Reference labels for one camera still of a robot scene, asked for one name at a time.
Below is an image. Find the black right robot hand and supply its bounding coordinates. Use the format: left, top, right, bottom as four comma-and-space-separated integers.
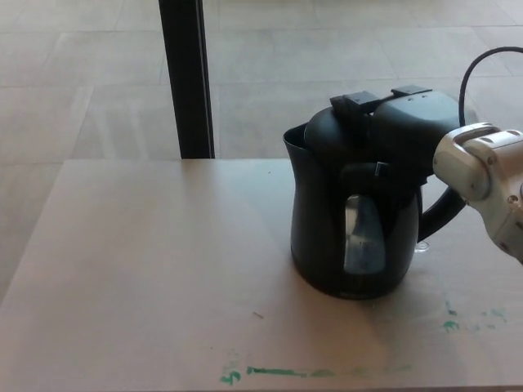
329, 84, 463, 198

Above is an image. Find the black vertical post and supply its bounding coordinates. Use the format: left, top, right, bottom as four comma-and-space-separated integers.
159, 0, 217, 160

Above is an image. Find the black electric kettle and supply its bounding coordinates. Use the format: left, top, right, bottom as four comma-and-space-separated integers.
282, 108, 467, 301

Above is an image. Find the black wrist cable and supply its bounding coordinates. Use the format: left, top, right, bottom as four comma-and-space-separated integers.
458, 45, 523, 126

